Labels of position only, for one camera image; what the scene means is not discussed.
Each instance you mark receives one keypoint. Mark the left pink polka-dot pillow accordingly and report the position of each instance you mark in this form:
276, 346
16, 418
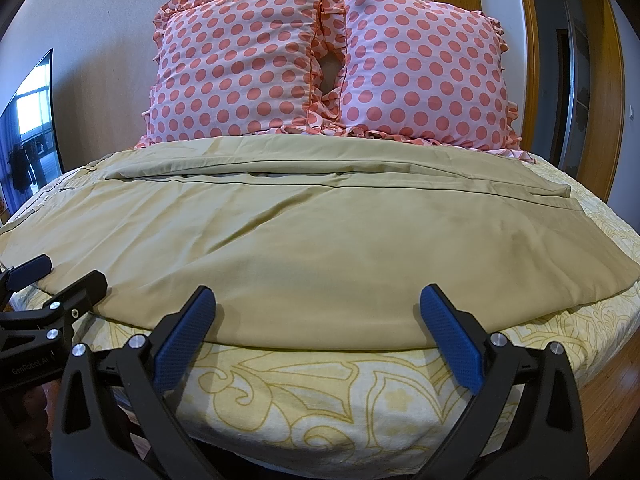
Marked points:
236, 67

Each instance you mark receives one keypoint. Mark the beige khaki pants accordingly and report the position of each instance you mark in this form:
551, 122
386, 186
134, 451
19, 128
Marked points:
320, 243

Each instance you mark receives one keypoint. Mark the right pink polka-dot pillow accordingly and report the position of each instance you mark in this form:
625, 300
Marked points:
420, 72

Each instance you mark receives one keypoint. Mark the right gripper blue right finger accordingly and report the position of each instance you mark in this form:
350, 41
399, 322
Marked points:
524, 419

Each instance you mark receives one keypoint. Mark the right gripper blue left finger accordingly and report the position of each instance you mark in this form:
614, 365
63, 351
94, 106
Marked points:
112, 419

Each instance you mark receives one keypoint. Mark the black flat television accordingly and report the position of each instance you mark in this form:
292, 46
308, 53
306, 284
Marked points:
29, 147

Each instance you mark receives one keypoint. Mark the yellow patterned bed sheet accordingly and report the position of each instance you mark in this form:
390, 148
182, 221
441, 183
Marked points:
357, 414

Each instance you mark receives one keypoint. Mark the pink polka-dot pillow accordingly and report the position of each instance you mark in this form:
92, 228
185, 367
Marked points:
236, 67
420, 72

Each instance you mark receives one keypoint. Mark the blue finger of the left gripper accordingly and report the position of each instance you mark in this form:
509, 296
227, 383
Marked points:
18, 277
75, 299

